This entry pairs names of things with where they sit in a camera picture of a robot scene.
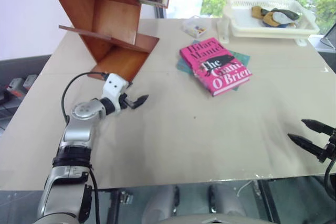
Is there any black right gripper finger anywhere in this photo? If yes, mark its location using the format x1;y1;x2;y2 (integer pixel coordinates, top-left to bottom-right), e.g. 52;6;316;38
287;133;328;158
300;119;336;135

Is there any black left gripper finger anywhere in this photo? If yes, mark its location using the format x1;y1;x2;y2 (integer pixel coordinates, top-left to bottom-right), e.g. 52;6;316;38
132;98;148;110
133;94;150;105

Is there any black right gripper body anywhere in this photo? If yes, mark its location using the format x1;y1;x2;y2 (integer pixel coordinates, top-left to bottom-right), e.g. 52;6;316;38
317;127;336;164

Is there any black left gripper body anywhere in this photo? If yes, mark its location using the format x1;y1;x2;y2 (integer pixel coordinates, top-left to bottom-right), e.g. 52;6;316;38
119;92;135;110

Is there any pink hardcover book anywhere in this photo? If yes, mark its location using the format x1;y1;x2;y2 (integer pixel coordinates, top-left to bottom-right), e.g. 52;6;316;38
179;37;254;98

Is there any brown wooden zigzag bookshelf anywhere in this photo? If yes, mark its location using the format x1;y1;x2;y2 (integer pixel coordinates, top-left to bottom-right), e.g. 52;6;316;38
43;0;175;82

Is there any teal hardcover book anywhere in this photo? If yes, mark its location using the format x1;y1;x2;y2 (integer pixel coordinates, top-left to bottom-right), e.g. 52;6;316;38
176;40;251;91

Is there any black table leg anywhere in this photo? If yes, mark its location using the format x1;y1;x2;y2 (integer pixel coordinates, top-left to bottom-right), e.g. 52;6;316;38
253;178;282;224

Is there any clear stand with dark panel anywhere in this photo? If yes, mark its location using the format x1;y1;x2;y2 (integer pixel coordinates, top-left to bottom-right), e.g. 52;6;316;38
314;27;336;53

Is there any small clear plastic box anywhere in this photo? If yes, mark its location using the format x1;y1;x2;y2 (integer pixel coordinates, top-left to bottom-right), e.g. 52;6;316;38
182;16;207;39

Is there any small metal latch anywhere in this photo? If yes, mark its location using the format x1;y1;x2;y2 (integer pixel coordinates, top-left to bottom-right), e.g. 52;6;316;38
119;189;135;206

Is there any grey red box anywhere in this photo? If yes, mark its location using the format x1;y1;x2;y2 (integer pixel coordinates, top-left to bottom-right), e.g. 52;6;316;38
23;74;38;90
4;77;26;97

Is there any grey cloth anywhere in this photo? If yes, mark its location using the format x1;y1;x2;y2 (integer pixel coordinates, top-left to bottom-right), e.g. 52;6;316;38
271;11;292;25

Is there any dark green cloth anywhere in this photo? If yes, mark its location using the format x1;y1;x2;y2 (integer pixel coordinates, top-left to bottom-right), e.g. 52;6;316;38
269;8;300;22

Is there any white plastic slotted basket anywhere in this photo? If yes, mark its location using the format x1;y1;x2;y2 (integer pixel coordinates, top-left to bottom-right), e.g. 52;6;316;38
216;0;321;47

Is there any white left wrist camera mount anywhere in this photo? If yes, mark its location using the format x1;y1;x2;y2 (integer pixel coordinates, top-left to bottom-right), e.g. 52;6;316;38
101;72;130;112

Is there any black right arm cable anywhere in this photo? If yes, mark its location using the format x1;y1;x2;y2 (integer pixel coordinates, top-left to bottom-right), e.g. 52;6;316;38
323;159;336;196

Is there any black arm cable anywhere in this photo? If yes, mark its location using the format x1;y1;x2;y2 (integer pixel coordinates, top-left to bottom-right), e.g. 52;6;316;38
60;71;110;224
323;159;336;196

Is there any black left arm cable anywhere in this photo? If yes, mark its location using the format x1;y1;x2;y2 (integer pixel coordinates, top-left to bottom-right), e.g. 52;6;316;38
60;71;110;224

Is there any thin white cable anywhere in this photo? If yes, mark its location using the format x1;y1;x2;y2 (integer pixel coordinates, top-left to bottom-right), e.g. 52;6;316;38
236;180;250;199

